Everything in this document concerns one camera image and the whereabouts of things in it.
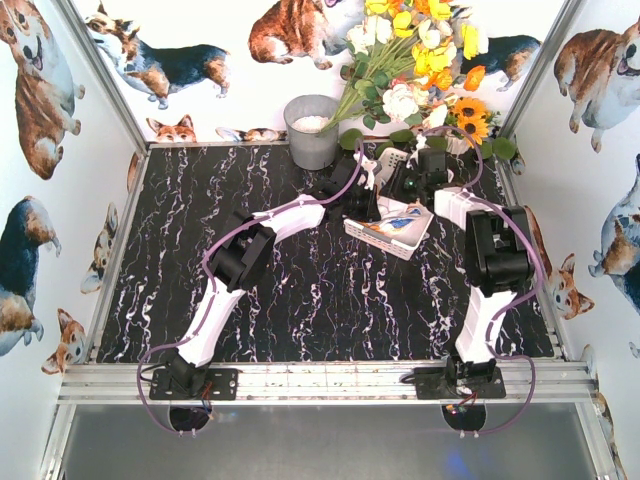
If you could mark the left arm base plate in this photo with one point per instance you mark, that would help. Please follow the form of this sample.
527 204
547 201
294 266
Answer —
214 384

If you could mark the artificial flower bouquet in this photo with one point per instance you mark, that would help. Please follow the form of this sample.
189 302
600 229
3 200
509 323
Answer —
406 62

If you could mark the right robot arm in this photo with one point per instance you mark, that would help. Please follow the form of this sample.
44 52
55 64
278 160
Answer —
499 257

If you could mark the sunflower pot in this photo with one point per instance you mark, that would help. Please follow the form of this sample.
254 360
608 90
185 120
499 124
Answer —
474 117

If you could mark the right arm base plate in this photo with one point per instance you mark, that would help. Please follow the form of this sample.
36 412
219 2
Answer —
460 381

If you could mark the grey metal bucket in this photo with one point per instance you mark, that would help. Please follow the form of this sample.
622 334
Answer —
312 137

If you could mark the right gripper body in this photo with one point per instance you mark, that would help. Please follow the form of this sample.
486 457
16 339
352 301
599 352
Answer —
401 185

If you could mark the blue dotted glove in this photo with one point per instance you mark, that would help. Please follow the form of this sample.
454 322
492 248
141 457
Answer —
400 223

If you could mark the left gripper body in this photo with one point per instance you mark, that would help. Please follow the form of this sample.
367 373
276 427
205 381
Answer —
365 201

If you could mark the white plastic storage basket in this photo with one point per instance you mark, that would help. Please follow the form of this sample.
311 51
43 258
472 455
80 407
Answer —
401 247

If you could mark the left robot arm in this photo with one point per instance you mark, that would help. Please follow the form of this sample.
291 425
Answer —
238 260

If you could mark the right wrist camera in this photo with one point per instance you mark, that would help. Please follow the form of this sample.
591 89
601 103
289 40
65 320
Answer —
420 142

